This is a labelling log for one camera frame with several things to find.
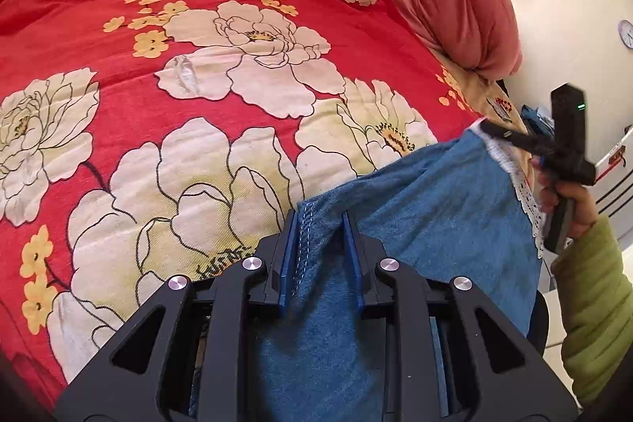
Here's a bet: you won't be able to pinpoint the blue denim pants lace trim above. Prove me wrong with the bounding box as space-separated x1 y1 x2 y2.
250 126 542 421

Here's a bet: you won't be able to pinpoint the green sleeved right forearm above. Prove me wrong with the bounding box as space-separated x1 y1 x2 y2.
552 216 632 407

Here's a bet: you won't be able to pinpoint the person's right hand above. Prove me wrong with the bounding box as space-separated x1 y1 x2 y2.
532 157 599 240

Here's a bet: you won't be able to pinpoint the folded blue clothes on stool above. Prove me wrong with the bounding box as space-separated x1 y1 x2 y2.
520 105 553 139

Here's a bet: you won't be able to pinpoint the tan mattress cover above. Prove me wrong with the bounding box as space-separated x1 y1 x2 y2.
431 50 527 133

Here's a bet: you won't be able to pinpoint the red floral bed sheet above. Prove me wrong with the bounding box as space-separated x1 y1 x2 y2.
1 0 478 409

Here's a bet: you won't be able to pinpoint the round wall clock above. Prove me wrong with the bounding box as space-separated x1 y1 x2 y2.
617 19 633 49

